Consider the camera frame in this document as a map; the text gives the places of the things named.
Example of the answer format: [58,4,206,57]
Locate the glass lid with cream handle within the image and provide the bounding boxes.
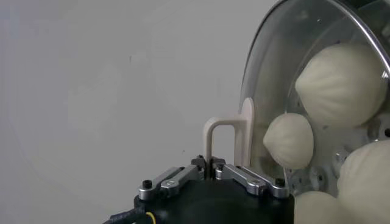
[203,0,390,195]

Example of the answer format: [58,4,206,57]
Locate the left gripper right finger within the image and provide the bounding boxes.
[212,156,290,200]

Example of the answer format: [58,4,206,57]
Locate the white steamed baozi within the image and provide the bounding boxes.
[263,113,315,170]
[293,191,347,224]
[294,42,389,128]
[336,139,390,215]

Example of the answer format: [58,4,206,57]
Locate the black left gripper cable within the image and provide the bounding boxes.
[103,206,158,224]

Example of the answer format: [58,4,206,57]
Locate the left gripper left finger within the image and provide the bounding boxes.
[137,154,207,202]

